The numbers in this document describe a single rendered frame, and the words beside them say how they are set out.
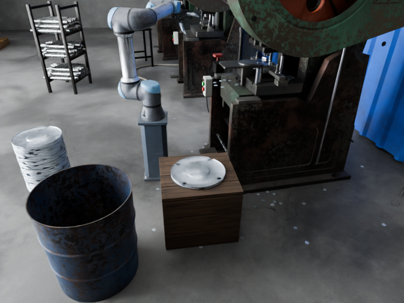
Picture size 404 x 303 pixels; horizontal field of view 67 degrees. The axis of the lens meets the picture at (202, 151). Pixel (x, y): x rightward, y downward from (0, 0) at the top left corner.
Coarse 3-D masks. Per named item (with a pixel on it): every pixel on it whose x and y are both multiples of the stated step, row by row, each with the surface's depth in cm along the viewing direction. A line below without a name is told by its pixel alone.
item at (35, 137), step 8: (32, 128) 203; (40, 128) 204; (48, 128) 204; (56, 128) 204; (24, 136) 194; (32, 136) 192; (40, 136) 192; (48, 136) 194; (16, 144) 185; (24, 144) 185; (32, 144) 185; (40, 144) 185
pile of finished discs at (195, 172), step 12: (192, 156) 174; (204, 156) 173; (180, 168) 164; (192, 168) 163; (204, 168) 163; (216, 168) 164; (180, 180) 155; (192, 180) 155; (204, 180) 155; (216, 180) 155
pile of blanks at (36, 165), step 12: (60, 144) 194; (24, 156) 186; (36, 156) 186; (48, 156) 190; (60, 156) 198; (24, 168) 193; (36, 168) 189; (48, 168) 192; (60, 168) 198; (36, 180) 194
